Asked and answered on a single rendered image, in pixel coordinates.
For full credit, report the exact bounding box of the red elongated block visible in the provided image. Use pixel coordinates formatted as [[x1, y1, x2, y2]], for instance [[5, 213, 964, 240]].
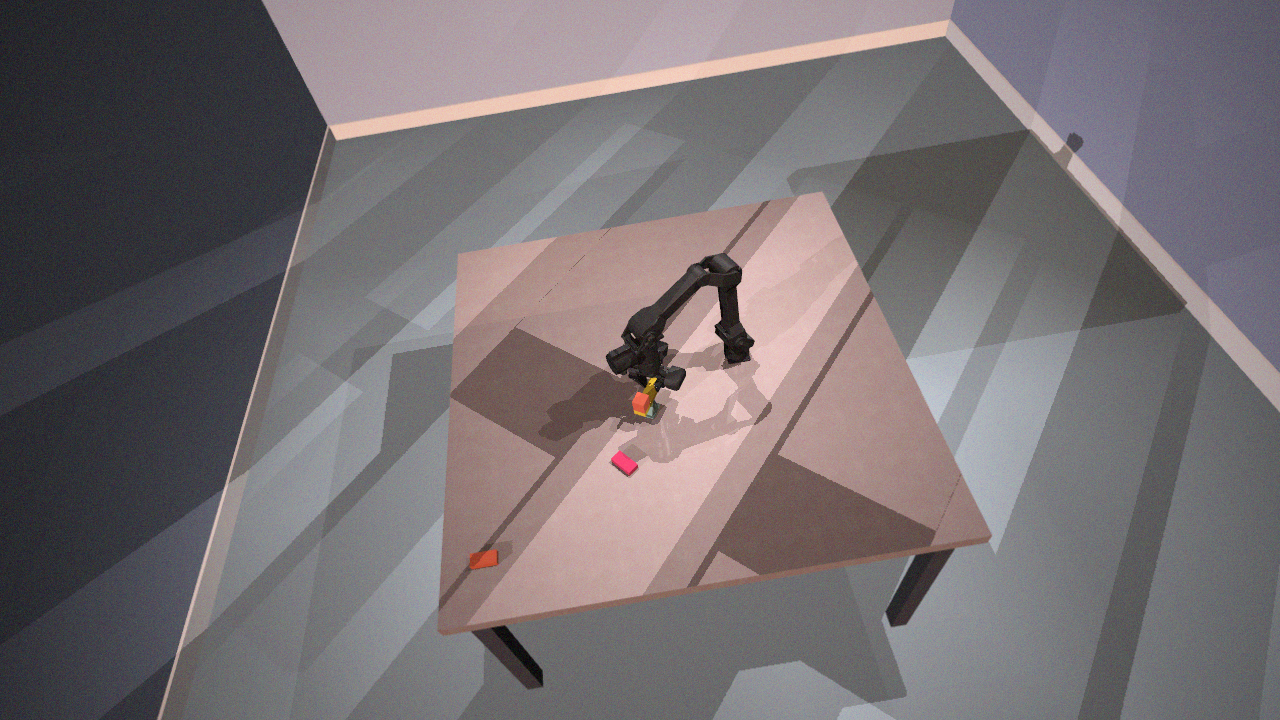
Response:
[[611, 451, 637, 477]]

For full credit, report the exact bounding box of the orange rectangular block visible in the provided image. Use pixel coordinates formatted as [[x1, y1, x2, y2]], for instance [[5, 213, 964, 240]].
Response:
[[470, 550, 498, 569]]

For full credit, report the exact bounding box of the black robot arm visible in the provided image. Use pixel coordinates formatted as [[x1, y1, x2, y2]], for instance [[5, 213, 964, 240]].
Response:
[[605, 252, 755, 375]]

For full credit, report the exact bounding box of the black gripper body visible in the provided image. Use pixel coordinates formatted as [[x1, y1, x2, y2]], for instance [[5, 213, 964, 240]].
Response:
[[628, 350, 686, 391]]

